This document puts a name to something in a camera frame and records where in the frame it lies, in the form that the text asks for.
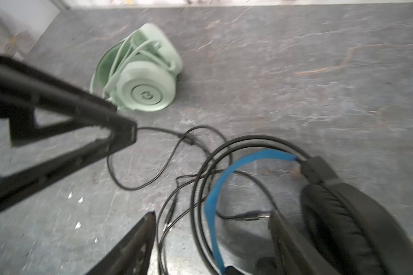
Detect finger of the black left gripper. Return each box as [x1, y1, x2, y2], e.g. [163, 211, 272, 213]
[0, 137, 124, 212]
[0, 56, 137, 147]

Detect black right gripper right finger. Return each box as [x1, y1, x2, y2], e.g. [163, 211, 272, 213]
[268, 210, 339, 275]

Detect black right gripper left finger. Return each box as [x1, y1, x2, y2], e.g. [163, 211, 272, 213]
[87, 212, 156, 275]

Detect black and blue headphones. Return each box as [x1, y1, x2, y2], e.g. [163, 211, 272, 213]
[190, 135, 413, 275]

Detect black headphone cable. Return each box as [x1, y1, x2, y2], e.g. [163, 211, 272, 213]
[106, 125, 279, 275]

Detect mint green over-ear headphones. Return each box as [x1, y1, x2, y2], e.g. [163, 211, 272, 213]
[89, 23, 183, 112]

